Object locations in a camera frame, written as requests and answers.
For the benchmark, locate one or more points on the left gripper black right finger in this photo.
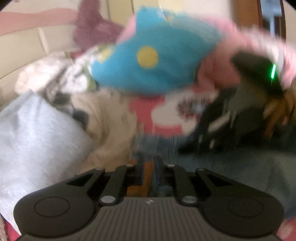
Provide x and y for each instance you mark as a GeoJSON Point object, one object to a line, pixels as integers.
{"type": "Point", "coordinates": [230, 207]}

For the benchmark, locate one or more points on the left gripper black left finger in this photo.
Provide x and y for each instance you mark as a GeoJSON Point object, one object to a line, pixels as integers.
{"type": "Point", "coordinates": [68, 206]}

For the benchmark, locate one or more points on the blue denim jeans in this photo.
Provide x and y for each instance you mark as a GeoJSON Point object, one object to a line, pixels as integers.
{"type": "Point", "coordinates": [272, 172]}

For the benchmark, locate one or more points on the right hand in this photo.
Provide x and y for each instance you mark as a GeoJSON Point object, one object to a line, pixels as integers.
{"type": "Point", "coordinates": [279, 111]}

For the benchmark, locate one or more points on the pink floral duvet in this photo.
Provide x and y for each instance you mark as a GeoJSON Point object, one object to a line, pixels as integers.
{"type": "Point", "coordinates": [217, 70]}

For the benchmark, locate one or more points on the red floral bed blanket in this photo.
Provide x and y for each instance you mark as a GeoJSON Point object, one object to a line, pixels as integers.
{"type": "Point", "coordinates": [159, 117]}

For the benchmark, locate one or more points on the light blue sweatshirt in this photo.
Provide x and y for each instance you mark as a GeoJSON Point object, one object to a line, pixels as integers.
{"type": "Point", "coordinates": [40, 146]}

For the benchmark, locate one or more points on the beige garment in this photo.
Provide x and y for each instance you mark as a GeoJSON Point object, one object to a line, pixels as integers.
{"type": "Point", "coordinates": [112, 126]}

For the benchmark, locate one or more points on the brown wooden door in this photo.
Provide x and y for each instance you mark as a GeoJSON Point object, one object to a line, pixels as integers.
{"type": "Point", "coordinates": [247, 13]}

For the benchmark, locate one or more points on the white grey patterned blanket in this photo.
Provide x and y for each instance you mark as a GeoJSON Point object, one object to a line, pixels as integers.
{"type": "Point", "coordinates": [62, 72]}

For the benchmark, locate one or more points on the cream wardrobe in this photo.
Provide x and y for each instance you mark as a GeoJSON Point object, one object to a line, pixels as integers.
{"type": "Point", "coordinates": [219, 7]}

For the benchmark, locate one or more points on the person in purple top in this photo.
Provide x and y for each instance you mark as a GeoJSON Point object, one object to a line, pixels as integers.
{"type": "Point", "coordinates": [92, 29]}

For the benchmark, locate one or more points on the pink cream headboard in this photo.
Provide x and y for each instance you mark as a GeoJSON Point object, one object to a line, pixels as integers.
{"type": "Point", "coordinates": [27, 37]}

